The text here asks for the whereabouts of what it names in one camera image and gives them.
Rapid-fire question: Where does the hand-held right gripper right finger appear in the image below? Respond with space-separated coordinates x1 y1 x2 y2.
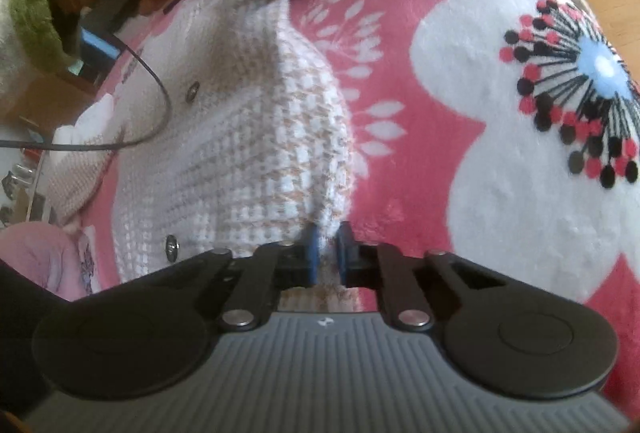
336 223 506 333

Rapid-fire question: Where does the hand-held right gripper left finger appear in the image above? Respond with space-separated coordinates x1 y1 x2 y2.
165 223 321 332

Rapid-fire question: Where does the beige white houndstooth knit cardigan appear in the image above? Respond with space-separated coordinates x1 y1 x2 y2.
47 0 596 309

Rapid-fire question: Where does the framed mirror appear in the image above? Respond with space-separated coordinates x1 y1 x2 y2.
70 28 121 81

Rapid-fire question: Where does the white crumpled cloth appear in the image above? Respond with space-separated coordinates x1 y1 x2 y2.
52 93 126 148

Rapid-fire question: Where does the pink floral blanket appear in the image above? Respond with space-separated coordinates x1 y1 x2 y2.
75 0 640 314

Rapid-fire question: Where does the pink printed cloth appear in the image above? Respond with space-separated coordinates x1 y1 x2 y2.
0 222 118 301

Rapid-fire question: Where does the group of small bottles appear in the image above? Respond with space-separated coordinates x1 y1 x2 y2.
0 158 48 226

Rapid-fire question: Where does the person's dark clothing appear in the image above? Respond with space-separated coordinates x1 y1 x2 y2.
0 258 68 414

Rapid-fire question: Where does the black cable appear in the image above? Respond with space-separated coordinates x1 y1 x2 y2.
0 25 173 151

